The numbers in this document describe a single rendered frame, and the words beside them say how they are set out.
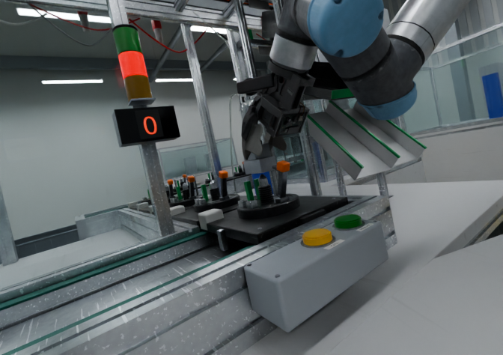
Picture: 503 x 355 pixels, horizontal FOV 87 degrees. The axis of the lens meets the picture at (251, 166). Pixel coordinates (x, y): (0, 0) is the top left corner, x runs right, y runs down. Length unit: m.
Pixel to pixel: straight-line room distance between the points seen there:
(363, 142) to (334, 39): 0.51
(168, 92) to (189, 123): 1.52
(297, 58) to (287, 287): 0.33
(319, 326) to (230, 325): 0.12
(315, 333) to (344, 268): 0.09
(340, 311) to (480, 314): 0.16
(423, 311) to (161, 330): 0.32
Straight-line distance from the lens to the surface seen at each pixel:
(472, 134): 4.47
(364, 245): 0.41
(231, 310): 0.37
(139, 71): 0.63
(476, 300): 0.47
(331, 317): 0.43
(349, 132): 0.84
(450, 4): 0.50
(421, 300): 0.46
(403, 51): 0.44
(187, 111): 12.07
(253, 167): 0.57
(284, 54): 0.46
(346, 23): 0.34
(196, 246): 0.62
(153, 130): 0.60
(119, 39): 0.66
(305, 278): 0.33
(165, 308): 0.33
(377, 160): 0.78
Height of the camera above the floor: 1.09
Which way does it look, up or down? 2 degrees down
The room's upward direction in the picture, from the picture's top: 12 degrees counter-clockwise
